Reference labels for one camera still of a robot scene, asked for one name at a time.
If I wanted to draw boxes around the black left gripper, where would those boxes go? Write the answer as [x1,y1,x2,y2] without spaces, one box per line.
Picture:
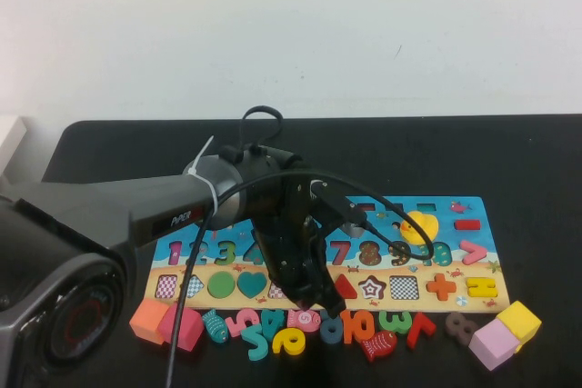
[252,176,346,319]

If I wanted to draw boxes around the red triangle piece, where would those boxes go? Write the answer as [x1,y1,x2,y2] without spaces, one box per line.
[334,274,359,301]

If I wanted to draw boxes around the orange number ten piece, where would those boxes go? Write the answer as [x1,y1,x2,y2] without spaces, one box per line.
[340,310,375,344]

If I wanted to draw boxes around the green number four piece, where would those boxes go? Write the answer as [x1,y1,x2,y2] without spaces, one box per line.
[261,308,286,339]

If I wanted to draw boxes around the yellow number six piece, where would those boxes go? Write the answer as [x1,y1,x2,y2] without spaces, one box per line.
[271,327,306,356]

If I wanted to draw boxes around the teal heart piece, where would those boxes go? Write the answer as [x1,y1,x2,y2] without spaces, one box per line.
[236,272,268,299]

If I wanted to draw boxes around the teal number two piece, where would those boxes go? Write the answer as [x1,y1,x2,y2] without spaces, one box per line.
[240,322,274,362]

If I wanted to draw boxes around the pink number five piece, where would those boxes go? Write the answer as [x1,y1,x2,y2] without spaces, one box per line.
[226,308,260,339]

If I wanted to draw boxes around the green number three piece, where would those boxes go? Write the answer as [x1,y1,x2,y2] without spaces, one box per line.
[378,310,408,335]

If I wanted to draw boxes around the green circle piece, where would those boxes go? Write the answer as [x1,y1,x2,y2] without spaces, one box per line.
[206,272,236,299]

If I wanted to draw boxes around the red number seven piece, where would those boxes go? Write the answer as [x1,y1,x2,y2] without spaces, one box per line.
[406,313,437,351]

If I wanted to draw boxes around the orange plus sign piece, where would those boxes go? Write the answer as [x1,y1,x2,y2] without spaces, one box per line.
[426,273,457,303]

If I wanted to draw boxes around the colourful wooden puzzle board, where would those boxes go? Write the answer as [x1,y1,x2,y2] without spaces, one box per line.
[147,195,510,314]

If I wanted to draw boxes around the brown number eight piece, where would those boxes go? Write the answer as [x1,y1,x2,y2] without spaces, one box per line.
[444,313,478,346]

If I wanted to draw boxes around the yellow equals sign piece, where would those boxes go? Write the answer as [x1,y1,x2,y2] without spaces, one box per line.
[467,277,497,299]

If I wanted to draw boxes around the pink greater-than sign piece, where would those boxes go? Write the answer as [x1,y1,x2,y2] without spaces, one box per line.
[460,240,488,266]

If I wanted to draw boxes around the pink wooden fish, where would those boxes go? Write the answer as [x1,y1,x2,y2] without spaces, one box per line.
[286,308,322,331]

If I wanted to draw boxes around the red wooden fish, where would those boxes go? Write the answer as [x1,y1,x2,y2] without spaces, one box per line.
[361,331,398,363]

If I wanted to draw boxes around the teal wooden fish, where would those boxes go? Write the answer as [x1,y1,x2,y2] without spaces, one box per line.
[201,309,228,343]

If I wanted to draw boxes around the yellow rubber duck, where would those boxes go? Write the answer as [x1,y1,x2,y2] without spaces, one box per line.
[398,210,440,244]

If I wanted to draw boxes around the magenta wooden cube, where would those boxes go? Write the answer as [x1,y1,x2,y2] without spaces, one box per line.
[157,304,205,353]

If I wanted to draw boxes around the white zip tie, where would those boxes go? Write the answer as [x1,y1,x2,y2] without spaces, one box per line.
[182,135,219,216]

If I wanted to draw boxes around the orange wooden cube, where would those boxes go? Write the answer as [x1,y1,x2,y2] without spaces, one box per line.
[128,300,172,343]

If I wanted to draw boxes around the light pink wooden cube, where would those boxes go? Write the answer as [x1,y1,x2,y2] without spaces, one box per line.
[467,318,520,372]

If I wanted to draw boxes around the yellow wooden cube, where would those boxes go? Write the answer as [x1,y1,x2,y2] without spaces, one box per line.
[495,300,542,353]

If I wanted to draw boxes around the white box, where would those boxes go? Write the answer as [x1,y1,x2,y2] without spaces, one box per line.
[0,114,26,180]

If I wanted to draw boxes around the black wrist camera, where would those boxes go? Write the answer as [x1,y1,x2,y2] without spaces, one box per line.
[308,178,372,237]

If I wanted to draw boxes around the thin black cable loop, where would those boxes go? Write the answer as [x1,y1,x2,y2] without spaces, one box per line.
[239,105,283,151]

